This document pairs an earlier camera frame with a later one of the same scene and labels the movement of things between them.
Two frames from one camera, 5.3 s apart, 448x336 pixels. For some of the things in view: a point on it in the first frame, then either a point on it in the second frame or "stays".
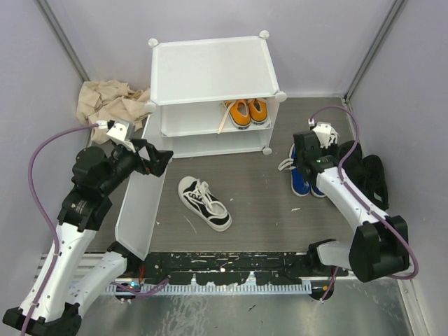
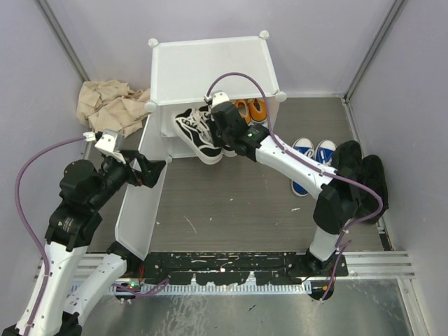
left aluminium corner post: [61, 38] stays
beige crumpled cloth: [106, 103] stays
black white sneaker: [305, 149] to [226, 150]
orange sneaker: [258, 110] stays
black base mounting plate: [272, 269] stays
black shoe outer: [373, 180] stays
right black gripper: [335, 154] to [219, 141]
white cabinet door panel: [138, 218] stays
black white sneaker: [203, 202] to [193, 128]
